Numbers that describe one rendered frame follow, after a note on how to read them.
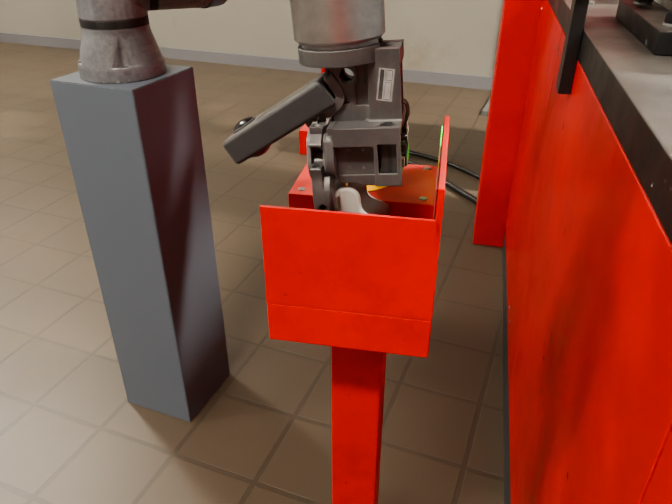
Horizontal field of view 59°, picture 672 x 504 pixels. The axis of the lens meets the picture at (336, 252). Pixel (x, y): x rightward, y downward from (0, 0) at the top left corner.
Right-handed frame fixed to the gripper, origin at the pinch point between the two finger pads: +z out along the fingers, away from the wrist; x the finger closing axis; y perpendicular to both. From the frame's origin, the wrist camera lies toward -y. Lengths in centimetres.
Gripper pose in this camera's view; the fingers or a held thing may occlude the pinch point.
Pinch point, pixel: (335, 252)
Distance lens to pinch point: 58.9
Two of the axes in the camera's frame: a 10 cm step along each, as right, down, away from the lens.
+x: 1.8, -5.0, 8.5
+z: 0.8, 8.7, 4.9
